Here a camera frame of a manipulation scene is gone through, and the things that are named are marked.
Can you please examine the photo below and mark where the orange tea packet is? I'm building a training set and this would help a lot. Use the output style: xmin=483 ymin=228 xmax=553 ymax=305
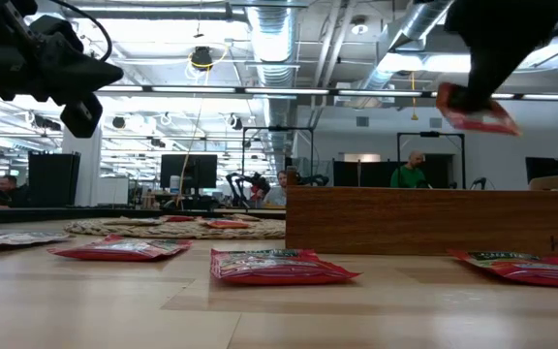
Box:
xmin=436 ymin=81 xmax=522 ymax=137
xmin=203 ymin=218 xmax=252 ymax=230

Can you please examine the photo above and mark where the black metal table frame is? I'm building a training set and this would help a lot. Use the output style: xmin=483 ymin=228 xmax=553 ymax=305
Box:
xmin=0 ymin=206 xmax=288 ymax=225

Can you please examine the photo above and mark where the black computer monitor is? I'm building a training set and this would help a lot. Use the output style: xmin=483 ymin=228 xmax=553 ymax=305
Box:
xmin=159 ymin=153 xmax=219 ymax=190
xmin=524 ymin=156 xmax=558 ymax=184

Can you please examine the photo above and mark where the white building column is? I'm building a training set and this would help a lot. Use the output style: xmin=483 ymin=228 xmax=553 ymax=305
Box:
xmin=60 ymin=120 xmax=104 ymax=207

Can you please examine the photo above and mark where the black ceiling-hung device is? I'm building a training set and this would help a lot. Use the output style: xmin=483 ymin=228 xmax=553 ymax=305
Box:
xmin=189 ymin=46 xmax=215 ymax=72

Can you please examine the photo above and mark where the hanging yellow cable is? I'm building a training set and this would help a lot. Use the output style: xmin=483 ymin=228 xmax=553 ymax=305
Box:
xmin=175 ymin=42 xmax=232 ymax=210

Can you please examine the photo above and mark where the yellow pull cord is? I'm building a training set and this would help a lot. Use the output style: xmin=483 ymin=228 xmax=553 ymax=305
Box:
xmin=408 ymin=71 xmax=419 ymax=122

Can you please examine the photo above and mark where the wooden tea organizer box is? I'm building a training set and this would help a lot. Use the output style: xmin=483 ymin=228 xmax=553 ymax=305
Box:
xmin=285 ymin=166 xmax=558 ymax=260

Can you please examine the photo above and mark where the person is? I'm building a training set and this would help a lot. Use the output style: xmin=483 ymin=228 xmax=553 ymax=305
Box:
xmin=388 ymin=149 xmax=429 ymax=189
xmin=0 ymin=174 xmax=31 ymax=209
xmin=263 ymin=169 xmax=290 ymax=207

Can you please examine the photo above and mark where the round ceiling detector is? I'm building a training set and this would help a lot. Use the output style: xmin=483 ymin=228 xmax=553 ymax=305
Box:
xmin=350 ymin=15 xmax=370 ymax=36

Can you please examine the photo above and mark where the long ceiling light strip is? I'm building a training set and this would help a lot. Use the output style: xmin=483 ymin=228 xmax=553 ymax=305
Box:
xmin=93 ymin=84 xmax=558 ymax=102

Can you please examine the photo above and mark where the silver ventilation duct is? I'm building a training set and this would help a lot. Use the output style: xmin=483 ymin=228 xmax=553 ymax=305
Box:
xmin=356 ymin=0 xmax=454 ymax=98
xmin=244 ymin=0 xmax=302 ymax=161

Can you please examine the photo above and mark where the black room partition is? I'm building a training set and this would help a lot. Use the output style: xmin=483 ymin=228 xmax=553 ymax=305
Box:
xmin=331 ymin=153 xmax=456 ymax=189

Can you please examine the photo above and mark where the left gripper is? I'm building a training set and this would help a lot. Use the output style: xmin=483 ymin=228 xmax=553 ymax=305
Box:
xmin=0 ymin=0 xmax=125 ymax=140

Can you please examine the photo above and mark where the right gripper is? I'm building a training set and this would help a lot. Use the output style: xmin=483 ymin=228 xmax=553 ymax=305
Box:
xmin=446 ymin=0 xmax=558 ymax=111

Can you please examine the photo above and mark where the black metal frame stand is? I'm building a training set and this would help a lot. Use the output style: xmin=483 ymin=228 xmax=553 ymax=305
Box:
xmin=396 ymin=130 xmax=467 ymax=189
xmin=241 ymin=125 xmax=316 ymax=195

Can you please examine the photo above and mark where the tall black cabinet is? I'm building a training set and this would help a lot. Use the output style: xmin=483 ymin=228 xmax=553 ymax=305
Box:
xmin=27 ymin=150 xmax=81 ymax=207

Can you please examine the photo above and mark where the round woven placemat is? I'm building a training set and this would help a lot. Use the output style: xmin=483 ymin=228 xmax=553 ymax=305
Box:
xmin=63 ymin=214 xmax=288 ymax=241

